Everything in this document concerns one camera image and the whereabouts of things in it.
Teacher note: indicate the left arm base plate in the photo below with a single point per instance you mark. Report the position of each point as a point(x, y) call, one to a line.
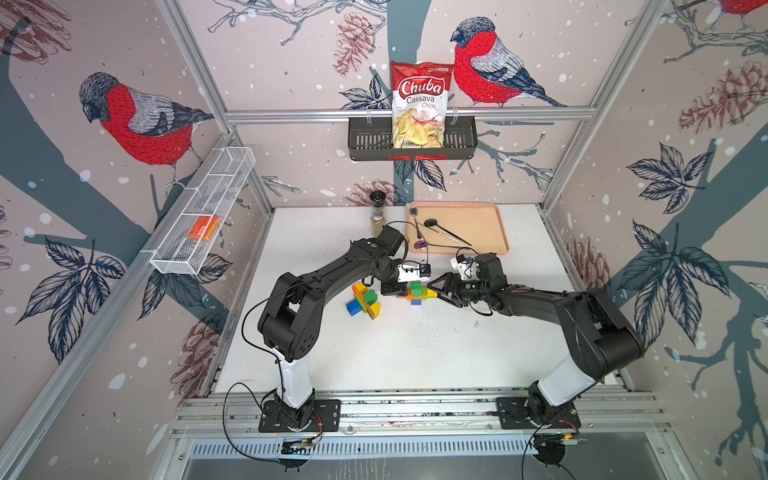
point(313, 416)

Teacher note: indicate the black spoon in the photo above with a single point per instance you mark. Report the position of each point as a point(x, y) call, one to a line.
point(434, 225)

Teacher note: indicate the white wire wall basket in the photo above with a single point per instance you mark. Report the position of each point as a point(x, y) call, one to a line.
point(214, 196)

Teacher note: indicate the green square brick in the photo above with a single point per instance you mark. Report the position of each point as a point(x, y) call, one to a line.
point(370, 297)
point(416, 290)

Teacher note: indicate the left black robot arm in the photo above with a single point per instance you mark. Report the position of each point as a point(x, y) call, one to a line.
point(291, 320)

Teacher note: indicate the orange block in wire basket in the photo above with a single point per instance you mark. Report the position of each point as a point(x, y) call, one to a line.
point(204, 228)

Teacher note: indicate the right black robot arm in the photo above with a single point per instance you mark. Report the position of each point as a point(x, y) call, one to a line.
point(598, 336)

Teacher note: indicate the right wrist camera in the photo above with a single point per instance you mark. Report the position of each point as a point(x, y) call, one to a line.
point(465, 267)

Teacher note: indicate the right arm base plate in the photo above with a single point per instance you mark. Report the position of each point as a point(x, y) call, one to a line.
point(518, 413)

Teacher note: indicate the green square brick back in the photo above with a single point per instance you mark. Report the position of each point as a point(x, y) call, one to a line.
point(416, 290)

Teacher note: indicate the glass spice shaker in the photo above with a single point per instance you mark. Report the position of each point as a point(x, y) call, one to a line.
point(378, 202)

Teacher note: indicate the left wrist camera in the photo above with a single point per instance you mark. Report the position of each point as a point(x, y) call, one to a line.
point(410, 271)

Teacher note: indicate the orange brick front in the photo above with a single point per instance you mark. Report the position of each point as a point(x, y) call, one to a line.
point(360, 295)

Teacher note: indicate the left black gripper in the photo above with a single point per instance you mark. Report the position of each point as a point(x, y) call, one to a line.
point(395, 289)

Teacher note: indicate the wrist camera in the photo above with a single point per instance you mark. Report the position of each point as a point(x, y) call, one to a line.
point(465, 267)
point(410, 271)

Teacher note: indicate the small grey spoon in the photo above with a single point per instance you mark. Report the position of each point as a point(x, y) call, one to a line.
point(414, 212)

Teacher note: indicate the black wall basket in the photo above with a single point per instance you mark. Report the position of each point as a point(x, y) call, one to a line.
point(371, 140)

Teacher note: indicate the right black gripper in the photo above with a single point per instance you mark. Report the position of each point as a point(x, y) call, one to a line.
point(448, 280)

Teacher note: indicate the beige tray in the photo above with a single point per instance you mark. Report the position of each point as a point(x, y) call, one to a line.
point(478, 223)

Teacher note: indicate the Chuba cassava chips bag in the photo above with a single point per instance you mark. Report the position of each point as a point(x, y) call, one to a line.
point(419, 104)

